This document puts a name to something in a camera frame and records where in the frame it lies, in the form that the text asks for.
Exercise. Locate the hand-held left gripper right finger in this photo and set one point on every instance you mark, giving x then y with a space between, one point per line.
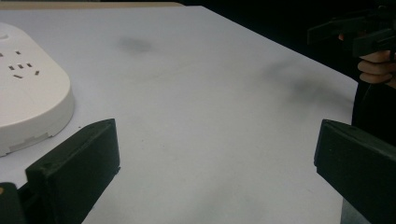
358 168

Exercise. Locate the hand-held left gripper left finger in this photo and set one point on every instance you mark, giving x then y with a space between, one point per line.
74 168

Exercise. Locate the white power strip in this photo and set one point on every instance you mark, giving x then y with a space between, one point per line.
28 90

